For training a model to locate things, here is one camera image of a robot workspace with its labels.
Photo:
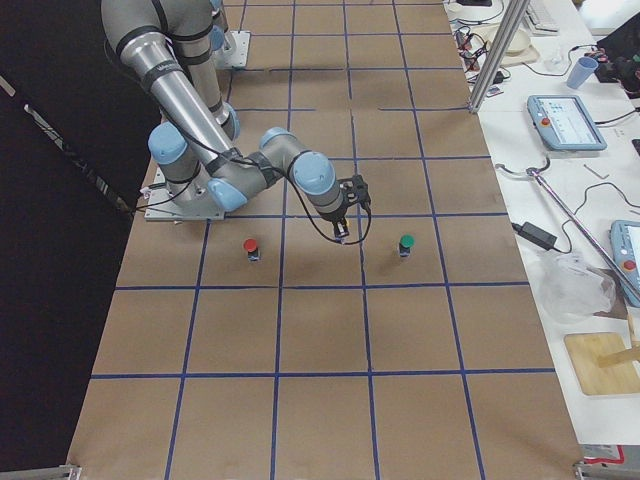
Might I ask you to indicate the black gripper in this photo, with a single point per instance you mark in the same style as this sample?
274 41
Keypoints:
337 220

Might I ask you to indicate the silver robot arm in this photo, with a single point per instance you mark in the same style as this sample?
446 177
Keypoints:
222 40
170 46

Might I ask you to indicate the green push button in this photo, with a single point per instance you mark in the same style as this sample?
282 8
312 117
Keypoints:
405 245

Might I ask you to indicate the metal cane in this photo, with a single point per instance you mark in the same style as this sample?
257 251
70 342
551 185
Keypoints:
536 174

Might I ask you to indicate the black power adapter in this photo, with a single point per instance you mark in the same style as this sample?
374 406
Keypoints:
535 235

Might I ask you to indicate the clear plastic bag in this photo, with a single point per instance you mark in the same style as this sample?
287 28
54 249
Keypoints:
570 289

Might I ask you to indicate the teach pendant tablet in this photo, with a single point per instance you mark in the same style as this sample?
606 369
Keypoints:
564 124

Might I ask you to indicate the wooden cutting board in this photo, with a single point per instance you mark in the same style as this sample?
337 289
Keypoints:
603 364

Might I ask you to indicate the blue plastic cup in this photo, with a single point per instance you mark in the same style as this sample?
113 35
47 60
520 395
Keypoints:
584 67

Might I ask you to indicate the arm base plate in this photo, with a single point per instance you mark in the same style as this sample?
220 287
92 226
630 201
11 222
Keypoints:
195 204
238 60

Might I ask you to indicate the aluminium frame post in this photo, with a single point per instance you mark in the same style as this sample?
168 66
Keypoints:
504 35

